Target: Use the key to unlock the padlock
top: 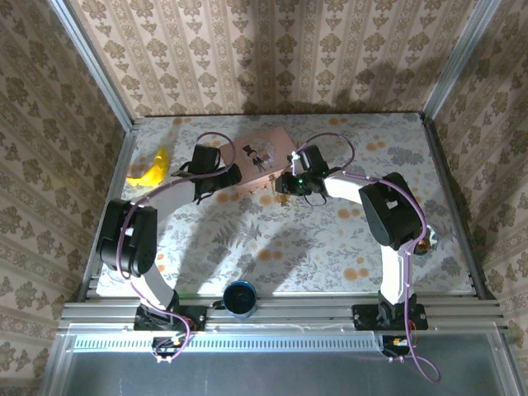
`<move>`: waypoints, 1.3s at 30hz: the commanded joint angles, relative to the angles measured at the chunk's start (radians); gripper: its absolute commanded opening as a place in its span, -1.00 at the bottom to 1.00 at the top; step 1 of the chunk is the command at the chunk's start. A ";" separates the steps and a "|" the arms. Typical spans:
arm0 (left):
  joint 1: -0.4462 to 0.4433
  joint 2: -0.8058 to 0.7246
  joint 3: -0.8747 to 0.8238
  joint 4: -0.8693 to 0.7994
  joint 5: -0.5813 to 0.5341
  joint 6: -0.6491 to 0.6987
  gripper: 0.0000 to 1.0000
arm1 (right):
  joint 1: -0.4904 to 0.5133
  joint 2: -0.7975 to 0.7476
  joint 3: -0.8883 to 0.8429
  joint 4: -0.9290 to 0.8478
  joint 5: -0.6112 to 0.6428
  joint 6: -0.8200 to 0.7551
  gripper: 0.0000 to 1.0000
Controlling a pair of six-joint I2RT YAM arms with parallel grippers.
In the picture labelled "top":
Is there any pink cartoon print box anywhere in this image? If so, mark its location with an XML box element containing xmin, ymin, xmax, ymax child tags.
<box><xmin>218</xmin><ymin>125</ymin><xmax>297</xmax><ymax>196</ymax></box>

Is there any yellow plush banana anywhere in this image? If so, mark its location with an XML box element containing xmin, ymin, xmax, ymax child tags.
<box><xmin>125</xmin><ymin>147</ymin><xmax>171</xmax><ymax>187</ymax></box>

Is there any blue mug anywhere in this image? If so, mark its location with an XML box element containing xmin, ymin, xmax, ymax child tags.
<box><xmin>212</xmin><ymin>280</ymin><xmax>259</xmax><ymax>319</ymax></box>

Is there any shiny glass ball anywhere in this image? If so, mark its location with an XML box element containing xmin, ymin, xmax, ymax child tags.
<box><xmin>414</xmin><ymin>224</ymin><xmax>441</xmax><ymax>257</ymax></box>

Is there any black connector block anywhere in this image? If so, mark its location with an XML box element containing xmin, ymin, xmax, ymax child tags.
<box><xmin>151</xmin><ymin>336</ymin><xmax>186</xmax><ymax>364</ymax></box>
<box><xmin>381</xmin><ymin>334</ymin><xmax>413</xmax><ymax>358</ymax></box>

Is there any grey metal panel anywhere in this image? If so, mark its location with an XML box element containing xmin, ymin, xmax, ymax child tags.
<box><xmin>40</xmin><ymin>329</ymin><xmax>528</xmax><ymax>396</ymax></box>

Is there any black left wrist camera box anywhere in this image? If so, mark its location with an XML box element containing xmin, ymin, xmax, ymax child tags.
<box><xmin>171</xmin><ymin>144</ymin><xmax>224</xmax><ymax>178</ymax></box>

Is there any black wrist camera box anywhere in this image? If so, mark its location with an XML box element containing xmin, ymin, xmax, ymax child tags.
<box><xmin>171</xmin><ymin>144</ymin><xmax>224</xmax><ymax>178</ymax></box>
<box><xmin>303</xmin><ymin>144</ymin><xmax>331</xmax><ymax>177</ymax></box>

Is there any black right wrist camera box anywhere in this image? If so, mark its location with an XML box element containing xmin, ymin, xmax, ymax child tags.
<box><xmin>303</xmin><ymin>144</ymin><xmax>331</xmax><ymax>177</ymax></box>

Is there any aluminium side rail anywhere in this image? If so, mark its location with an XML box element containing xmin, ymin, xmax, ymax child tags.
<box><xmin>76</xmin><ymin>127</ymin><xmax>139</xmax><ymax>302</ymax></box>
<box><xmin>420</xmin><ymin>115</ymin><xmax>496</xmax><ymax>300</ymax></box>

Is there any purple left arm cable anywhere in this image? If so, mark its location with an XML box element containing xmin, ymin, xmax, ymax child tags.
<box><xmin>115</xmin><ymin>131</ymin><xmax>238</xmax><ymax>364</ymax></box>

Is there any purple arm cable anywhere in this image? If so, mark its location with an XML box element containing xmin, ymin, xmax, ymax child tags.
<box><xmin>115</xmin><ymin>131</ymin><xmax>238</xmax><ymax>364</ymax></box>
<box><xmin>295</xmin><ymin>131</ymin><xmax>442</xmax><ymax>387</ymax></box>

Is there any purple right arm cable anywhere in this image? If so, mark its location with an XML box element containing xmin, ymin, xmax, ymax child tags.
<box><xmin>295</xmin><ymin>131</ymin><xmax>442</xmax><ymax>387</ymax></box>

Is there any aluminium front rail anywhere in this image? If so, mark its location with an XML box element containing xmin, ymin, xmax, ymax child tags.
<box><xmin>57</xmin><ymin>295</ymin><xmax>511</xmax><ymax>333</ymax></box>

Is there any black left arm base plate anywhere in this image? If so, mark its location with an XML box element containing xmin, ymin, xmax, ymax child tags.
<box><xmin>134</xmin><ymin>304</ymin><xmax>207</xmax><ymax>332</ymax></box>

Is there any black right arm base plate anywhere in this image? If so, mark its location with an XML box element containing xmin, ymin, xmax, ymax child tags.
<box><xmin>352</xmin><ymin>304</ymin><xmax>429</xmax><ymax>331</ymax></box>

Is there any slotted metal cable duct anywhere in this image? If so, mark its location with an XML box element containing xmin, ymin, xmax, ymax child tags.
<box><xmin>72</xmin><ymin>334</ymin><xmax>387</xmax><ymax>352</ymax></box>

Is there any aluminium frame post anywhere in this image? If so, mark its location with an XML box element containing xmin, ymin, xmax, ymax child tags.
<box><xmin>420</xmin><ymin>0</ymin><xmax>502</xmax><ymax>125</ymax></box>
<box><xmin>47</xmin><ymin>0</ymin><xmax>135</xmax><ymax>131</ymax></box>

